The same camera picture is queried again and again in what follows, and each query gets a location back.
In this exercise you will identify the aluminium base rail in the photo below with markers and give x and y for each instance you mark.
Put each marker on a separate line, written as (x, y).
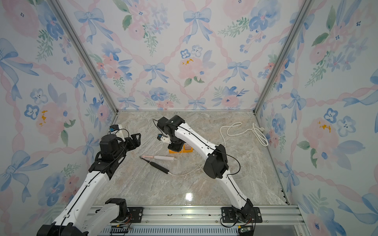
(207, 215)

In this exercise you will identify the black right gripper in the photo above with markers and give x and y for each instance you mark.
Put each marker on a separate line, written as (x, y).
(176, 148)

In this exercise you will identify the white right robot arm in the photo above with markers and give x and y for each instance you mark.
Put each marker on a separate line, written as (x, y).
(216, 165)

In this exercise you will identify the orange power strip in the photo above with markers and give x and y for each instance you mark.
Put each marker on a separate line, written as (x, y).
(182, 151)

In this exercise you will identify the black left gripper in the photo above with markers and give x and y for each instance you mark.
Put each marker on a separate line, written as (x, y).
(137, 142)

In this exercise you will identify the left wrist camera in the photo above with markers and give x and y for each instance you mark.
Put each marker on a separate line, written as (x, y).
(114, 128)

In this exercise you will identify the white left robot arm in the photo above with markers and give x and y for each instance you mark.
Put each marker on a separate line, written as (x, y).
(88, 183)

